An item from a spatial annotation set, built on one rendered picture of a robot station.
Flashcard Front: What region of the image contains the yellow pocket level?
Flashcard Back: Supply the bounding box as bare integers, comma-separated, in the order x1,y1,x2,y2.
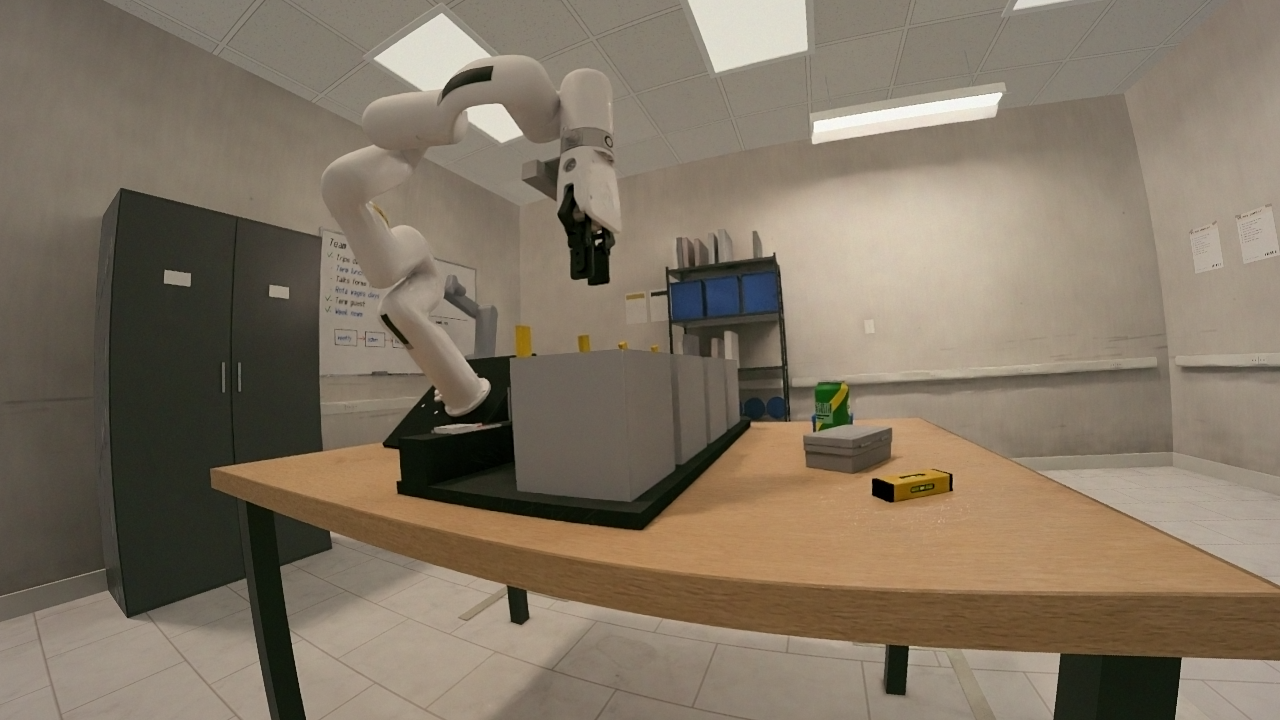
872,469,954,503

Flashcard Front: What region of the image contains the green drink can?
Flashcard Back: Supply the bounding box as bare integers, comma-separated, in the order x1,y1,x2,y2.
815,379,851,432

